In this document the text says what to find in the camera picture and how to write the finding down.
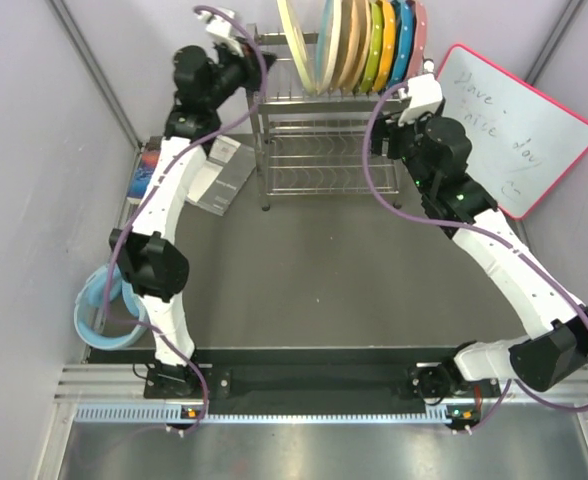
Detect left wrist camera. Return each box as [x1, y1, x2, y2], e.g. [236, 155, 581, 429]
[196, 11, 243, 56]

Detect steel two-tier dish rack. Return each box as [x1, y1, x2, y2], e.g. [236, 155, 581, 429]
[246, 24, 379, 211]

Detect pink framed whiteboard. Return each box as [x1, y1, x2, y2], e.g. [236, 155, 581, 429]
[437, 44, 588, 220]

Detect yellow polka dot plate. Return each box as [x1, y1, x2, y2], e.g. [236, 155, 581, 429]
[372, 1, 397, 93]

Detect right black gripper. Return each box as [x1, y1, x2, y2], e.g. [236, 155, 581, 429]
[368, 111, 441, 195]

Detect cream green plate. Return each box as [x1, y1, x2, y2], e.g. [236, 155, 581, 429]
[276, 0, 316, 94]

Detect blue orange paperback book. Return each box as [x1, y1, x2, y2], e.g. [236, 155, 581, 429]
[126, 143, 160, 204]

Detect pink polka dot plate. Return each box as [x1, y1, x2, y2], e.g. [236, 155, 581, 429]
[404, 1, 428, 80]

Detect purple cable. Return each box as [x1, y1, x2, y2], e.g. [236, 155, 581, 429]
[102, 4, 268, 436]
[362, 82, 588, 434]

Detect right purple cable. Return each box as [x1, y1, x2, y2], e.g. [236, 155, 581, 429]
[362, 82, 588, 434]

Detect white blue leaf plate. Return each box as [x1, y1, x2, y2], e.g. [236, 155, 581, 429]
[314, 0, 343, 95]

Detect grey slotted cable duct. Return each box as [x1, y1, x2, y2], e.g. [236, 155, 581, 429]
[74, 403, 474, 426]

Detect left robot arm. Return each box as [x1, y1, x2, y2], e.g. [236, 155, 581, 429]
[109, 38, 278, 398]

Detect green polka dot plate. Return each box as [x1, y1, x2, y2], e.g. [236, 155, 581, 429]
[357, 1, 384, 94]

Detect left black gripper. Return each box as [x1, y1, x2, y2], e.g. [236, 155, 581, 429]
[204, 36, 277, 111]

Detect blue polka dot plate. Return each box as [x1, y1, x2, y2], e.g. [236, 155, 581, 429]
[386, 1, 415, 88]

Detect grey white booklet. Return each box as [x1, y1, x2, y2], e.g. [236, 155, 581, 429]
[186, 136, 255, 216]

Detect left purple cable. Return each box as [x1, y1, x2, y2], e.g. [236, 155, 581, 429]
[102, 4, 268, 436]

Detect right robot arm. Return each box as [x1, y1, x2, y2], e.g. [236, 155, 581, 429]
[362, 112, 588, 401]

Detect light blue headphones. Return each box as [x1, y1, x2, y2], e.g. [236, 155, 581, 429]
[73, 264, 148, 351]

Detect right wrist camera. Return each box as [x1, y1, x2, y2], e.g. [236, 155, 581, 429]
[398, 73, 443, 127]

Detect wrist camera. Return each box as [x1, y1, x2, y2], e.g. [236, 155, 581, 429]
[196, 11, 243, 56]
[398, 73, 443, 127]

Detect beige bird plate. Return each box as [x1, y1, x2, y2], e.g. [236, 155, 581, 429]
[330, 0, 360, 91]
[342, 0, 372, 94]

